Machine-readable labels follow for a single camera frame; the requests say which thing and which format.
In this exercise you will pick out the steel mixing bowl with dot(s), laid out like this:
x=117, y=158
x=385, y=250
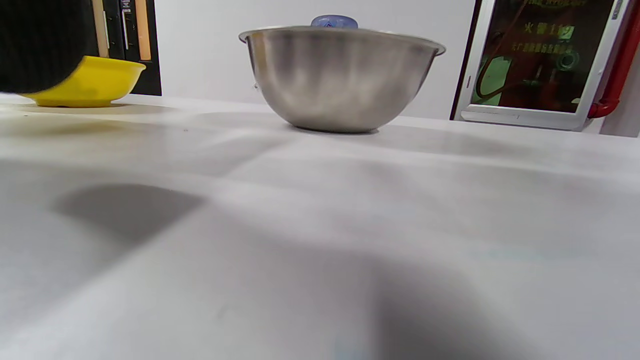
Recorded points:
x=340, y=80

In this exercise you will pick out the red pipe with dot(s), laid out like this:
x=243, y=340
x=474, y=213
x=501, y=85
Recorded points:
x=620, y=65

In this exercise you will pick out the black double door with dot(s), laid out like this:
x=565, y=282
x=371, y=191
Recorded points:
x=150, y=50

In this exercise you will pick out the yellow plastic bowl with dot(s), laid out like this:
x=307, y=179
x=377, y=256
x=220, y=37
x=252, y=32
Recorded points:
x=100, y=82

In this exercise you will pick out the blue water bottle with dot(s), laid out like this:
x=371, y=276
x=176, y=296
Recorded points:
x=334, y=21

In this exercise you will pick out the person's right hand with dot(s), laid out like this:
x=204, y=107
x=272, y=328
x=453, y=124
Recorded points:
x=35, y=40

